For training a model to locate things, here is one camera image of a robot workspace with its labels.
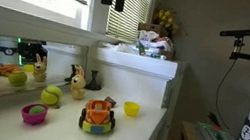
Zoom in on tiny green spiky ball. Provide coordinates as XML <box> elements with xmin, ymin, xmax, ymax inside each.
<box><xmin>28</xmin><ymin>104</ymin><xmax>46</xmax><ymax>118</ymax></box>

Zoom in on yellow-green tennis ball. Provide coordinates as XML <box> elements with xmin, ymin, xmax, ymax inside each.
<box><xmin>39</xmin><ymin>83</ymin><xmax>65</xmax><ymax>108</ymax></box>

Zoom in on purple plastic bowl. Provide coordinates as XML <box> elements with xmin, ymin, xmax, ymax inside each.
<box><xmin>18</xmin><ymin>100</ymin><xmax>51</xmax><ymax>128</ymax></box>

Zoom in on narrow white window blind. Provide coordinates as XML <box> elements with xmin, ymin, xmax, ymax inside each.
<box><xmin>104</xmin><ymin>0</ymin><xmax>152</xmax><ymax>46</ymax></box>

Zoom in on brown flower basket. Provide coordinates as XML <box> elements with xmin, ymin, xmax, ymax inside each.
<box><xmin>136</xmin><ymin>20</ymin><xmax>171</xmax><ymax>39</ymax></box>

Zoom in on clear plastic cup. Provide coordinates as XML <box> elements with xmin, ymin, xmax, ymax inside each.
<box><xmin>134</xmin><ymin>29</ymin><xmax>154</xmax><ymax>57</ymax></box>

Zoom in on clear plastic bag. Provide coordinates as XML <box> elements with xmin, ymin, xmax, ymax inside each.
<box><xmin>100</xmin><ymin>38</ymin><xmax>138</xmax><ymax>55</ymax></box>

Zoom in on yellow flowers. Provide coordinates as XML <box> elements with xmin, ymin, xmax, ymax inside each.
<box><xmin>150</xmin><ymin>6</ymin><xmax>183</xmax><ymax>36</ymax></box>

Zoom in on green white marker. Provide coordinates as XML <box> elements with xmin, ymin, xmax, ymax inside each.
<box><xmin>139</xmin><ymin>49</ymin><xmax>168</xmax><ymax>61</ymax></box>

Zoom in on cardboard box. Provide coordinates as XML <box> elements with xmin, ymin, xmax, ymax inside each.
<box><xmin>147</xmin><ymin>33</ymin><xmax>178</xmax><ymax>62</ymax></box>

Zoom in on white raised cabinet ledge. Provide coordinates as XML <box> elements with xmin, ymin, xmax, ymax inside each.
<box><xmin>86</xmin><ymin>45</ymin><xmax>189</xmax><ymax>123</ymax></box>

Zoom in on black candle holder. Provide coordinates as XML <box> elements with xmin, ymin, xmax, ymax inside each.
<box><xmin>84</xmin><ymin>68</ymin><xmax>106</xmax><ymax>93</ymax></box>

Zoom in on yellow bunny toy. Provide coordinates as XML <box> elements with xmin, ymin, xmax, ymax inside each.
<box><xmin>67</xmin><ymin>64</ymin><xmax>90</xmax><ymax>102</ymax></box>

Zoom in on small dark brown block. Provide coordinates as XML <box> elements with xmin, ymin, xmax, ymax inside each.
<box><xmin>103</xmin><ymin>95</ymin><xmax>118</xmax><ymax>109</ymax></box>

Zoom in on yellow plastic cup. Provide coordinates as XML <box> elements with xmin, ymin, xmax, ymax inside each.
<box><xmin>121</xmin><ymin>100</ymin><xmax>142</xmax><ymax>119</ymax></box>

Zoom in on orange toy car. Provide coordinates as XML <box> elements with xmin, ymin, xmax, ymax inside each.
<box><xmin>76</xmin><ymin>97</ymin><xmax>120</xmax><ymax>138</ymax></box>

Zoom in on black stereo camera bar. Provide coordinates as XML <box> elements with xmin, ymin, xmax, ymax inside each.
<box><xmin>218</xmin><ymin>21</ymin><xmax>250</xmax><ymax>42</ymax></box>

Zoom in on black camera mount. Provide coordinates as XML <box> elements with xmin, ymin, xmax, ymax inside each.
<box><xmin>228</xmin><ymin>35</ymin><xmax>250</xmax><ymax>63</ymax></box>

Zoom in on black camera cable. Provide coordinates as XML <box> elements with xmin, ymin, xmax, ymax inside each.
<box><xmin>210</xmin><ymin>56</ymin><xmax>240</xmax><ymax>131</ymax></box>

